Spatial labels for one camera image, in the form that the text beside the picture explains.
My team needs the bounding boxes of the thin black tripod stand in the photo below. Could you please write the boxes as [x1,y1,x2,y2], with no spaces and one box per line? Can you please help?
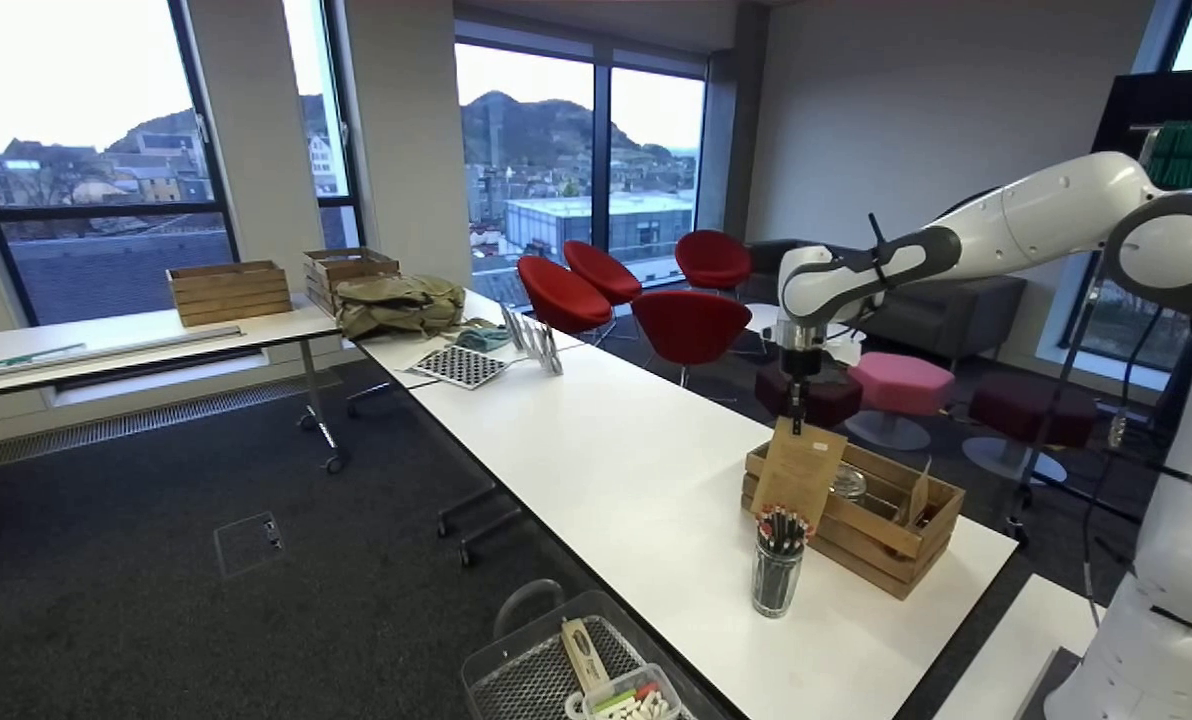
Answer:
[1012,262,1109,537]

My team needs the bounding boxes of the olive green fabric bag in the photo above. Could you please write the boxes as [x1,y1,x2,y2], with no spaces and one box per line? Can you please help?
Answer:
[333,271,469,345]

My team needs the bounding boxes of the teal flat item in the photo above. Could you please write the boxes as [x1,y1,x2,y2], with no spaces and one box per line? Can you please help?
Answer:
[450,317,512,354]

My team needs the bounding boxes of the pink round stool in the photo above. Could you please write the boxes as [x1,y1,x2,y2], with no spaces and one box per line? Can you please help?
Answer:
[845,348,955,456]

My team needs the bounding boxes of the maroon round stool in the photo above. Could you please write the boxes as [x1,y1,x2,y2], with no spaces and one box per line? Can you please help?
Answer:
[752,358,869,430]
[961,377,1103,489]

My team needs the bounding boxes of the square floor outlet cover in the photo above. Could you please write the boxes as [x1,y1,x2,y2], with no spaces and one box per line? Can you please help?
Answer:
[209,513,289,578]

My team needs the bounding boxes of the open wooden slat crate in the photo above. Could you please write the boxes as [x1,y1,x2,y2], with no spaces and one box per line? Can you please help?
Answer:
[738,436,969,603]

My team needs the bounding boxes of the grey sofa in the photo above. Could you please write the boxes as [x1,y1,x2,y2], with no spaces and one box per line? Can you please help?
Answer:
[747,236,1026,362]

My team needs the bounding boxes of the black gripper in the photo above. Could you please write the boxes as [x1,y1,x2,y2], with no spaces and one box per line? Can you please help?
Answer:
[777,348,837,436]

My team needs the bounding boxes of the small clear stand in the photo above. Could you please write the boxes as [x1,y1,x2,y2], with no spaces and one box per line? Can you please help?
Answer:
[495,298,536,354]

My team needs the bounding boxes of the colourful small box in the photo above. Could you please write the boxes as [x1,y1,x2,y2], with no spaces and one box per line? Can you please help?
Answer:
[562,663,697,720]

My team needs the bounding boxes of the white desk with wheeled legs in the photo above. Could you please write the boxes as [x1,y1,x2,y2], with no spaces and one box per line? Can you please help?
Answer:
[0,298,354,481]

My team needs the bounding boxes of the black screen on stand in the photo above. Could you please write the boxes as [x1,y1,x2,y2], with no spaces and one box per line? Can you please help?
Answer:
[1093,67,1192,193]

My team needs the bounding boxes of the dark wooden crate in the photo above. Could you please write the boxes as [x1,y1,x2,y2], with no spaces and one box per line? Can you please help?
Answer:
[305,247,408,313]

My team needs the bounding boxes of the clear glass jar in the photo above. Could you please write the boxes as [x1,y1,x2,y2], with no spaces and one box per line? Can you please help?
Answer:
[826,465,871,504]

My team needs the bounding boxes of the mesh pen cup with pens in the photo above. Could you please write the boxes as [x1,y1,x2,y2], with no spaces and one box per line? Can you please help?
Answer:
[747,507,811,624]

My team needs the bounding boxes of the grey wire basket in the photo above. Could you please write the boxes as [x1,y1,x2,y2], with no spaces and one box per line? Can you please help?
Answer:
[455,574,699,720]

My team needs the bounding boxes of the red swivel chair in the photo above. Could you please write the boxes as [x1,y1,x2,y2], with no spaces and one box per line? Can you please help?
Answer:
[626,286,756,392]
[560,239,646,309]
[673,227,756,297]
[515,252,614,341]

